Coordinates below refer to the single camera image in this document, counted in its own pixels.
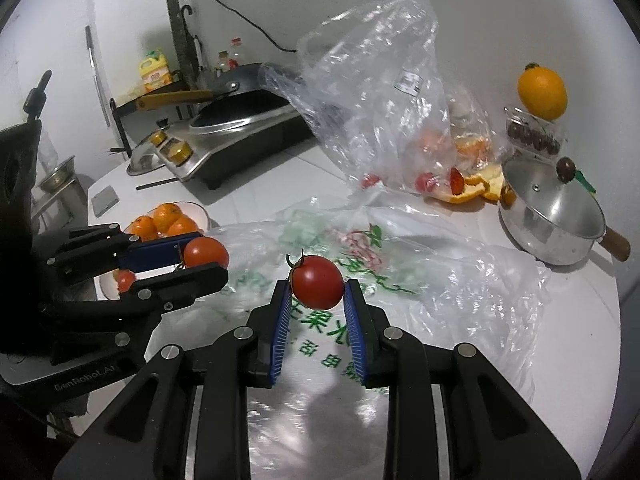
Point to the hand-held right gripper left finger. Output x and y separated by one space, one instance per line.
280 330

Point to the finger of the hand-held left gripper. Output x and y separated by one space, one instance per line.
150 255
195 282

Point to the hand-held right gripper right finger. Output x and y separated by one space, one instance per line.
357 332

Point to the white plate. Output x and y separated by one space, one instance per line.
197 212

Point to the printed plastic bag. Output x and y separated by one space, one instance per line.
450 285

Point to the grey smartphone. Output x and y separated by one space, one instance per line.
106 199

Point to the steel basin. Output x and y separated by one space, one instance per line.
57 172

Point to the steel lid gold knob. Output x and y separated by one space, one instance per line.
142 157

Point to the black metal rack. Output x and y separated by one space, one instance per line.
116 115

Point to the silver induction cooker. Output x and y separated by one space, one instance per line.
250 140

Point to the yellow detergent bottle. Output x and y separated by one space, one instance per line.
156 72

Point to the orange peel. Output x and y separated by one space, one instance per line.
487 182
472 149

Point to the green oil bottle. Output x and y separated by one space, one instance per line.
221 62

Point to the black umbrella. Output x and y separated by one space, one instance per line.
196 52

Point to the red sauce bottle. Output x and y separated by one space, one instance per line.
234 60

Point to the steel pot with lid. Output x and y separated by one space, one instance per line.
550 210

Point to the grey vertical pipe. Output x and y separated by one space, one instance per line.
175 20

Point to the clear plastic bag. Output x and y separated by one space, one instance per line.
360 85

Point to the large orange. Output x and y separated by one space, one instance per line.
542 92

